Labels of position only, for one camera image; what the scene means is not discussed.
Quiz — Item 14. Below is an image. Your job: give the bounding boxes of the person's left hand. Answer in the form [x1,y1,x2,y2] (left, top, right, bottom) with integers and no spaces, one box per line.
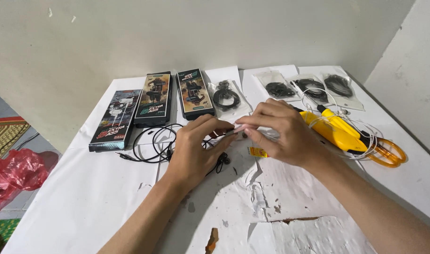
[164,115,238,193]

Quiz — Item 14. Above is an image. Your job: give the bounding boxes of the person's right hand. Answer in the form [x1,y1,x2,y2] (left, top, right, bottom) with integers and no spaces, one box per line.
[235,98,331,172]

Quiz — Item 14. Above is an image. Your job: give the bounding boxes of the small white pink tube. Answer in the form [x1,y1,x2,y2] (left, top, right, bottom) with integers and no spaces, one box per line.
[225,124,251,137]

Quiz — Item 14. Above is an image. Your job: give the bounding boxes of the small yellow red packet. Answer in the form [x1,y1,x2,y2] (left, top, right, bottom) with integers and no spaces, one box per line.
[248,146,269,158]

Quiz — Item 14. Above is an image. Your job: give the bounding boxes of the yellow soldering gun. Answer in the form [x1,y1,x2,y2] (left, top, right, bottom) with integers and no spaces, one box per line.
[294,105,378,154]

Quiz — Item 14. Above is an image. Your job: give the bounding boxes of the clear bag with black earphones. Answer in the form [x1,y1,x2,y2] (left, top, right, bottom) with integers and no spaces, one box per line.
[207,79,252,119]
[289,74,330,106]
[321,72,365,111]
[254,71,301,103]

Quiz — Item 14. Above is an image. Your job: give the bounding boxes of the short earphone box beige picture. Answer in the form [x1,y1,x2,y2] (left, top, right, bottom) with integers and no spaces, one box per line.
[176,68,215,121]

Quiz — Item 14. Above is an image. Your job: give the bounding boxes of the tall earphone box beige picture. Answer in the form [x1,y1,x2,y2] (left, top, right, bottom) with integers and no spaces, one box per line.
[134,71,173,128]

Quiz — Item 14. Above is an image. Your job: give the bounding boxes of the black box with white earphones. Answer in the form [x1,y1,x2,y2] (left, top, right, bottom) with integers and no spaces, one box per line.
[89,89,142,152]

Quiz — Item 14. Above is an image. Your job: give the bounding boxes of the white paper table cover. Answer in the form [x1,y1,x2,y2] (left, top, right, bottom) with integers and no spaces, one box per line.
[2,65,430,254]

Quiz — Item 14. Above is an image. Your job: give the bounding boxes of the red plastic bag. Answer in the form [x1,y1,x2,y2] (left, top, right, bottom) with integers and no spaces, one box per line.
[0,148,59,216]

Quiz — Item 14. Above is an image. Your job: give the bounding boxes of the patterned woven mat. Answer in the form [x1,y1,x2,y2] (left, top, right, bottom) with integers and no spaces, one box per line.
[0,116,31,160]

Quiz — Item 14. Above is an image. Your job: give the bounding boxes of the green floor mat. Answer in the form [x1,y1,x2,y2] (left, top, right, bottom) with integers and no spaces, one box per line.
[0,219,21,254]

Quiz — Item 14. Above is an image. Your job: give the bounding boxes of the loose black wired earphones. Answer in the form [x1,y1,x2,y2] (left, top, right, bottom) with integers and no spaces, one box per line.
[114,123,231,175]

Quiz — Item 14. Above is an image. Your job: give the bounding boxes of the white wired earphones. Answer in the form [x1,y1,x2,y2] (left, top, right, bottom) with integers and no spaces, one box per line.
[301,87,382,160]

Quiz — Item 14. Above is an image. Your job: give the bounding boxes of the orange handled scissors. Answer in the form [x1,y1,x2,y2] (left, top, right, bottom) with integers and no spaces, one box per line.
[356,132,407,168]

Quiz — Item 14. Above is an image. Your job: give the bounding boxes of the black floor cable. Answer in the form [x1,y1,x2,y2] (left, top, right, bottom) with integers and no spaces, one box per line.
[0,123,40,159]

